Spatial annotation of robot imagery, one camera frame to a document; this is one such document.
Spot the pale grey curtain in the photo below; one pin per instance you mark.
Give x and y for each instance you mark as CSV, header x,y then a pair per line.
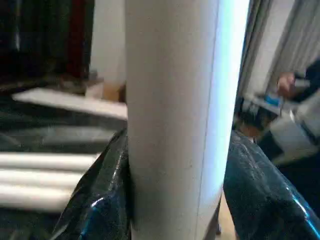
x,y
287,37

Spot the brown cardboard box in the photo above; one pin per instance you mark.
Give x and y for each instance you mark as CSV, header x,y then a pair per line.
x,y
110,91

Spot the white flat board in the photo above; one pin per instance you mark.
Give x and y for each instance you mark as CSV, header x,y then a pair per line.
x,y
62,101

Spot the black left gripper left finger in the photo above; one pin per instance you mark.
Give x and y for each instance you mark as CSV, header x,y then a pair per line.
x,y
100,205

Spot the black work mat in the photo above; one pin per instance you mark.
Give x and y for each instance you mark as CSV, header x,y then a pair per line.
x,y
50,135

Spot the black cabinet with gold label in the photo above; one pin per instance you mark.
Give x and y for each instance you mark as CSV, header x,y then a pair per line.
x,y
37,37

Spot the person in dark jacket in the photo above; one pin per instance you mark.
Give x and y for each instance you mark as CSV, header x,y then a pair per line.
x,y
312,75

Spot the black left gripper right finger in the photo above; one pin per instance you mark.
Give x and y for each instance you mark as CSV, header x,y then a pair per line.
x,y
262,200

